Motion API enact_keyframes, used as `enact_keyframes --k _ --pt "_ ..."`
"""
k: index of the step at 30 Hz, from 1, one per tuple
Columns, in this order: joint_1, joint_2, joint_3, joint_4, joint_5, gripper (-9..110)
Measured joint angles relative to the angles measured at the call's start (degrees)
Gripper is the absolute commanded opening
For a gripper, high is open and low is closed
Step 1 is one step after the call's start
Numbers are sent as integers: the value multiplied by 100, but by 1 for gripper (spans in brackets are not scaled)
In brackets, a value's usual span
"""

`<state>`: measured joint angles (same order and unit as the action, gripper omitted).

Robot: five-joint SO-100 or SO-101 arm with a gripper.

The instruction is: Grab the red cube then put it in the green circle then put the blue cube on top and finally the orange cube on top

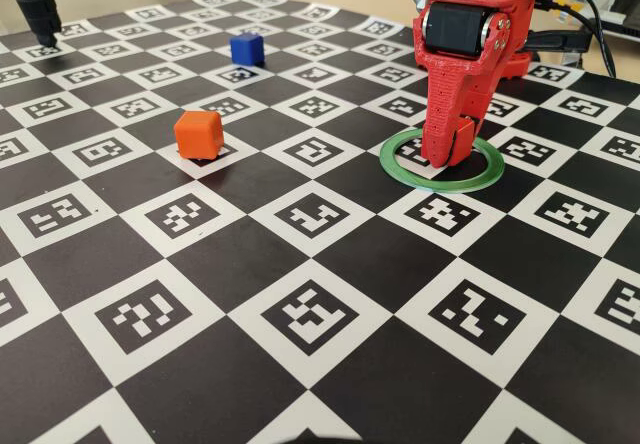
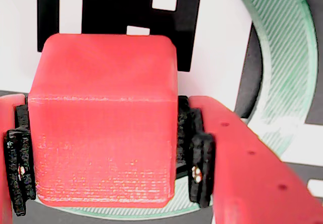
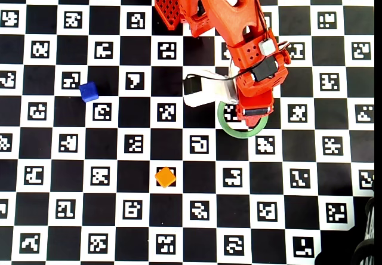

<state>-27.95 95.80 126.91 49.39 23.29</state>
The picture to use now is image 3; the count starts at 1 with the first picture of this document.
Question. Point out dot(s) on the black flexible camera stand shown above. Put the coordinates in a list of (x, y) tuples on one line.
[(368, 211)]

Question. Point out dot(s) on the blue cube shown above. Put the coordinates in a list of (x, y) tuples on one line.
[(88, 92)]

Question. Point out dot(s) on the checkerboard marker mat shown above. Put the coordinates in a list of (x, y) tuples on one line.
[(268, 172)]

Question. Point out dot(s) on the red robot arm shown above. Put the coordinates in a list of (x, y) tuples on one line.
[(221, 11)]

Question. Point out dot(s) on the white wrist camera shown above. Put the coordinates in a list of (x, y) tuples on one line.
[(206, 95)]

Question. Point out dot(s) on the orange cube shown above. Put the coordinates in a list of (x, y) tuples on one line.
[(165, 177)]

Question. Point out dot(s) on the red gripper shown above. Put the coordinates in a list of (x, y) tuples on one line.
[(256, 111)]

